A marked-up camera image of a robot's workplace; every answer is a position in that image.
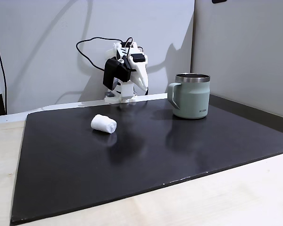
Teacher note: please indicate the sage green steel mug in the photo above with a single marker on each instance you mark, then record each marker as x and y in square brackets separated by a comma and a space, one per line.
[193, 99]

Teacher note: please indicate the black camera box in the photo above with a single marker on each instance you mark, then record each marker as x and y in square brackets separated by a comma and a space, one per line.
[112, 73]

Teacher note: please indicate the black wall object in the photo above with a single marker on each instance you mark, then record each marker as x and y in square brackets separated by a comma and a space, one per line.
[218, 1]

